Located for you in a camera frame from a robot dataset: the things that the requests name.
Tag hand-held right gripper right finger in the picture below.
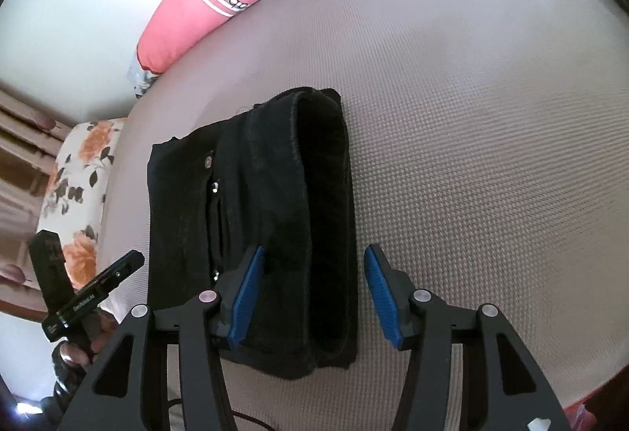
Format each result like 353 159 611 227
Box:
362 243 563 431

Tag floral bed sheet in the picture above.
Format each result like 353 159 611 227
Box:
37 117 129 328

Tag black cable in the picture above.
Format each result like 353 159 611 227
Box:
167 399 276 429

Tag red object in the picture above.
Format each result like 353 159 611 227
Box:
565 404 598 431

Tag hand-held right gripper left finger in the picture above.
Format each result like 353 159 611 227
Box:
59 245 269 431

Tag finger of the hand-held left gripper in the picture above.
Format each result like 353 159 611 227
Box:
101 250 146 288

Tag black pants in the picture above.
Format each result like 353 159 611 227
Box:
146 87 359 380

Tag beige woven bed mat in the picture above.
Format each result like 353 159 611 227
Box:
96 0 629 431

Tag person's left hand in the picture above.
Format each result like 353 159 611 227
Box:
51 306 121 370

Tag pink patchwork bolster pillow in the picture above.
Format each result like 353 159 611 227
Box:
128 0 514 98

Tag beige striped curtain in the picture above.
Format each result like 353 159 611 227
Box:
0 87 74 275

